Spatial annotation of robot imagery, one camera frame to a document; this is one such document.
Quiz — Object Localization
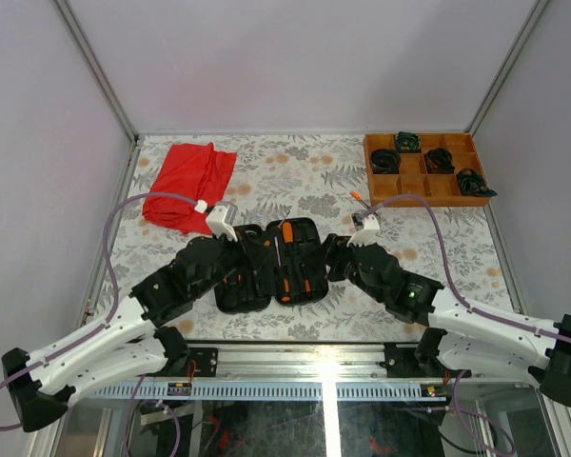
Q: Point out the red folded cloth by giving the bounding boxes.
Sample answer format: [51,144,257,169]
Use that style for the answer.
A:
[143,143,237,235]

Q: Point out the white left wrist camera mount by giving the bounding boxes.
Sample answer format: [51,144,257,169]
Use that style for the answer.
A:
[194,200,238,242]

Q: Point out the small orange precision screwdriver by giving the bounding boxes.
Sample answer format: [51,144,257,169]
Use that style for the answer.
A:
[350,191,370,209]

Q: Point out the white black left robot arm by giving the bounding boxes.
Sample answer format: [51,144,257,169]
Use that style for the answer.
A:
[1,232,271,432]

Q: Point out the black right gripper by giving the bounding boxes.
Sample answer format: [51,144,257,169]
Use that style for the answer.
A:
[298,234,386,304]

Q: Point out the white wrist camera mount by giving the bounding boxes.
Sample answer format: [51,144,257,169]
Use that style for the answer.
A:
[194,200,238,242]
[347,212,380,247]

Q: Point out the large black handled screwdriver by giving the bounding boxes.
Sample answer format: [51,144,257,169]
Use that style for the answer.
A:
[274,235,291,304]

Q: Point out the orange compartment tray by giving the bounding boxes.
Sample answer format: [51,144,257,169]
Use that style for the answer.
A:
[364,132,490,208]

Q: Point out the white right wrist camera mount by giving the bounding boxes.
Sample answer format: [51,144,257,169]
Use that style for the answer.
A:
[347,212,380,247]

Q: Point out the black strap bundle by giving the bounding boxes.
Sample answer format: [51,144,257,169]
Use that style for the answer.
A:
[370,148,403,176]
[455,168,499,199]
[423,147,455,175]
[393,131,422,154]

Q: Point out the small orange black screwdriver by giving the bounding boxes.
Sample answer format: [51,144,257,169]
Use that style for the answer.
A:
[253,206,292,276]

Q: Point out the black orange stubby screwdriver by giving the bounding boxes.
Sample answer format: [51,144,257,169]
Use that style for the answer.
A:
[282,222,294,257]

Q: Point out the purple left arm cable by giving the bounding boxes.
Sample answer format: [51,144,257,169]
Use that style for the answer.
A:
[0,193,206,432]

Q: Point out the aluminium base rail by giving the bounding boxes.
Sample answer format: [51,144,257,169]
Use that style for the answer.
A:
[68,343,457,405]

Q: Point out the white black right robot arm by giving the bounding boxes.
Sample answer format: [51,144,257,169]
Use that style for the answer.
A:
[322,234,571,407]

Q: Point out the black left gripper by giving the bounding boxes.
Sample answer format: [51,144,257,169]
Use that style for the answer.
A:
[194,228,275,301]

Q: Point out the black plastic tool case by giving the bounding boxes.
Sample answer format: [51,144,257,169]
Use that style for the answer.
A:
[214,217,328,314]

